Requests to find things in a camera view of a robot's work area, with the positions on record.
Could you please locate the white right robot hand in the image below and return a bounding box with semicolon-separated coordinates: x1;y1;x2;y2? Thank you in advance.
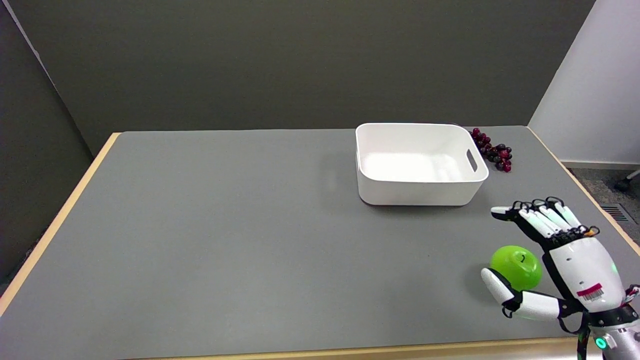
481;196;640;327

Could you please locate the green apple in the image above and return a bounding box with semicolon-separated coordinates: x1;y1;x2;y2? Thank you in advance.
490;245;543;292

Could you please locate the floor vent grille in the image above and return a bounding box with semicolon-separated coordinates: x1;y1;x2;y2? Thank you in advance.
600;204;632;224

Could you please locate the black chair caster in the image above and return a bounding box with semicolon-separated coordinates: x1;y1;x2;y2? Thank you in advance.
614;170;640;193

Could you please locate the dark red grape bunch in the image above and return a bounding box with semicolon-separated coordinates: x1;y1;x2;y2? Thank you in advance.
471;128;514;173

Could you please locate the white plastic storage bin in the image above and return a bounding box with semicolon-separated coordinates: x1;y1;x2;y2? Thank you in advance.
355;123;490;207

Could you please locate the grey table mat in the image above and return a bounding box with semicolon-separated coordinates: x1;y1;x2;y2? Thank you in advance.
0;126;640;360

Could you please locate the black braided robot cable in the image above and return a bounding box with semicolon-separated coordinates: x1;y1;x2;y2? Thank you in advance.
557;285;640;360

